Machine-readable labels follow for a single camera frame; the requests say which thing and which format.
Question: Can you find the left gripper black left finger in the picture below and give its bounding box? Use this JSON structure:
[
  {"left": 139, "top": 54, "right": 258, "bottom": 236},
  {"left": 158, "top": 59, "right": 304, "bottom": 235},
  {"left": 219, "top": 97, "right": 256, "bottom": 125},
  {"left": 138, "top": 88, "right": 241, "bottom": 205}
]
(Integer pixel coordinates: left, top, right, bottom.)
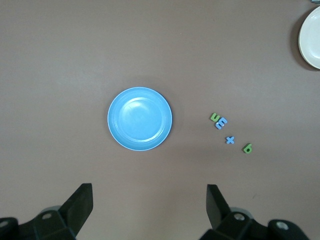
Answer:
[{"left": 0, "top": 183, "right": 94, "bottom": 240}]

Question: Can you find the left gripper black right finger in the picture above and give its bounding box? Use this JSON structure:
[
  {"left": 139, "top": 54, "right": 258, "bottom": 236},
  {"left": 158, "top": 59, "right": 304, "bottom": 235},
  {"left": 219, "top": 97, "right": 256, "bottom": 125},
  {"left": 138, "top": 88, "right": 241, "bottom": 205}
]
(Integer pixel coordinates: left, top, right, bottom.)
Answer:
[{"left": 198, "top": 184, "right": 311, "bottom": 240}]

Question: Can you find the blue letter m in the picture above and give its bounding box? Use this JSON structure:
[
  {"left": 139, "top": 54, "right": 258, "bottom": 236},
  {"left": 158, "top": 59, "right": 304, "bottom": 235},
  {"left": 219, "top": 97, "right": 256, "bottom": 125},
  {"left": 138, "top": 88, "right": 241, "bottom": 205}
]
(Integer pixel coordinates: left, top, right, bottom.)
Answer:
[{"left": 214, "top": 116, "right": 229, "bottom": 130}]

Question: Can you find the blue plate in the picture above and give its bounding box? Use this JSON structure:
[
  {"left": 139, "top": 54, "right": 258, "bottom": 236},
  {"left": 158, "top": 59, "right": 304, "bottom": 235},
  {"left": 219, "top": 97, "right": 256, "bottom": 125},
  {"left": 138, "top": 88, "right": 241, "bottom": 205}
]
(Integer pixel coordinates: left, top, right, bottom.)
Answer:
[{"left": 107, "top": 86, "right": 174, "bottom": 152}]

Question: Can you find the cream plate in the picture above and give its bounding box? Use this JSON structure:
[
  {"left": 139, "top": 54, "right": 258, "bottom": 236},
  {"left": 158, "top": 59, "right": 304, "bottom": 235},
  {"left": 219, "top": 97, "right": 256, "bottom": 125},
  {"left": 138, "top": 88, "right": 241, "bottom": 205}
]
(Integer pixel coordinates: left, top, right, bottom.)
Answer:
[{"left": 297, "top": 6, "right": 320, "bottom": 70}]

